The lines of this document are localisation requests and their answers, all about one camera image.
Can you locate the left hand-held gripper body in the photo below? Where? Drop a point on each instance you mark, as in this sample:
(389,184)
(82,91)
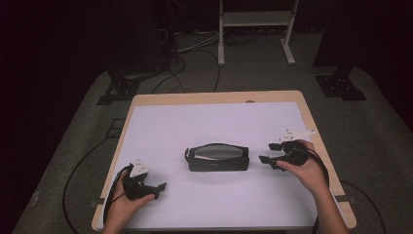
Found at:
(138,185)

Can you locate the person's left hand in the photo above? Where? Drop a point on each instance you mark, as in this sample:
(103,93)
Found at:
(121,208)

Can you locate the black pouch with clear window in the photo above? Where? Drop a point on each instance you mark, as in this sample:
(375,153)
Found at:
(217,159)

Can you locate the black stand with base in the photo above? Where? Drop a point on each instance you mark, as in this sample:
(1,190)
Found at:
(341,86)
(125,86)

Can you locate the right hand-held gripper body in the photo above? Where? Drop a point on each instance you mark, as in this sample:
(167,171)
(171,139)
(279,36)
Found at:
(293,151)

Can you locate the white metal stand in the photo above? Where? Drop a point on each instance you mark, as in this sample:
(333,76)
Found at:
(256,18)

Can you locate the person's right hand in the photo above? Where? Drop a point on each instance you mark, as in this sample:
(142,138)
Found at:
(308,175)

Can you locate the wooden table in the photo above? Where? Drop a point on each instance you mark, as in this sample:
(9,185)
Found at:
(211,97)

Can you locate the white table mat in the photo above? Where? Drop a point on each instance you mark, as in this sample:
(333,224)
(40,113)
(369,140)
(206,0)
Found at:
(211,201)

